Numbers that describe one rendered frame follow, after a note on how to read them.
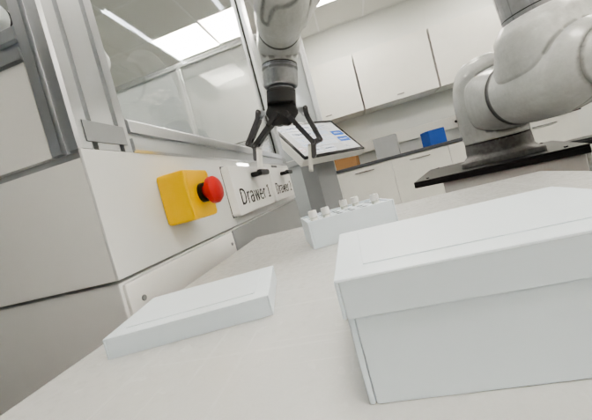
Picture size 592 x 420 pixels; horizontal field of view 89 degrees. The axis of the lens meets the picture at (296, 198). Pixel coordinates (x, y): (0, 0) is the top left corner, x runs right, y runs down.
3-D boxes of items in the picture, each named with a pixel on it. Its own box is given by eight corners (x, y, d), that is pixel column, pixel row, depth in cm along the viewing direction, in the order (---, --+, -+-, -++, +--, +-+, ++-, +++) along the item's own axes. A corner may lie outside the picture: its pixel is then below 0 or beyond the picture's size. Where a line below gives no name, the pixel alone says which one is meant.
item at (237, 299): (277, 279, 31) (272, 264, 31) (273, 314, 23) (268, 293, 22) (158, 312, 31) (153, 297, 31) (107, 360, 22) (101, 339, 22)
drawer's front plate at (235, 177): (275, 202, 92) (265, 166, 91) (240, 216, 63) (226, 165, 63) (270, 203, 92) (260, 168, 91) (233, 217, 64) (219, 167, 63)
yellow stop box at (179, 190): (222, 211, 48) (210, 168, 48) (200, 218, 41) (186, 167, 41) (194, 219, 49) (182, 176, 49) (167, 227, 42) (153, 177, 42)
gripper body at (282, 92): (299, 91, 80) (301, 126, 81) (269, 94, 81) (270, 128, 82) (294, 83, 72) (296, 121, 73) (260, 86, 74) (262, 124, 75)
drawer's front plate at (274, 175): (294, 194, 122) (287, 167, 122) (277, 201, 94) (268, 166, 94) (290, 195, 123) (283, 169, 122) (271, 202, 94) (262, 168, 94)
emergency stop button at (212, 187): (228, 199, 46) (221, 174, 46) (217, 202, 42) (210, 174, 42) (210, 204, 46) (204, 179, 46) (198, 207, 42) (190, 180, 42)
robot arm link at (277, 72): (267, 74, 82) (269, 96, 82) (256, 62, 73) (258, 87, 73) (299, 70, 80) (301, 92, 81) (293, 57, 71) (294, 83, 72)
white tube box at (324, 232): (377, 219, 50) (372, 197, 50) (400, 225, 41) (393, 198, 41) (306, 239, 49) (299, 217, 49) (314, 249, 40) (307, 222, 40)
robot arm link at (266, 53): (259, 73, 81) (256, 54, 68) (255, 13, 80) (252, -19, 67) (299, 72, 82) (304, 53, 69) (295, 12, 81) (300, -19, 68)
